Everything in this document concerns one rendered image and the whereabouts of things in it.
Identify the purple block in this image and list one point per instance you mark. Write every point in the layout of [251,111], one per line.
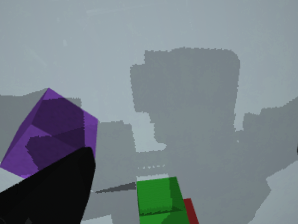
[54,128]

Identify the green block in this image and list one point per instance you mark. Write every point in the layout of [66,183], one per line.
[158,196]

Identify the red block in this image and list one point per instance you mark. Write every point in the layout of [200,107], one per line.
[190,211]

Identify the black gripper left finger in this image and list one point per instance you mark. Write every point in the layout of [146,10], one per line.
[55,195]

